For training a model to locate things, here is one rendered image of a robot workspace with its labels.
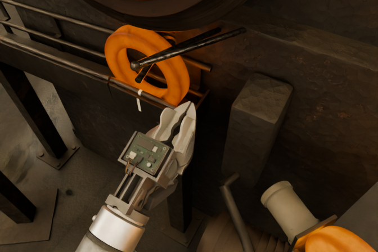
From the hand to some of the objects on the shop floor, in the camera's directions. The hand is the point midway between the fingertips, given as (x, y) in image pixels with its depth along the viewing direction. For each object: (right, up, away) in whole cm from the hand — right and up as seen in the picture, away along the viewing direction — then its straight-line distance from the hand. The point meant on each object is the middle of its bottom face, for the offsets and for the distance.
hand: (188, 110), depth 56 cm
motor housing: (+14, -61, +47) cm, 78 cm away
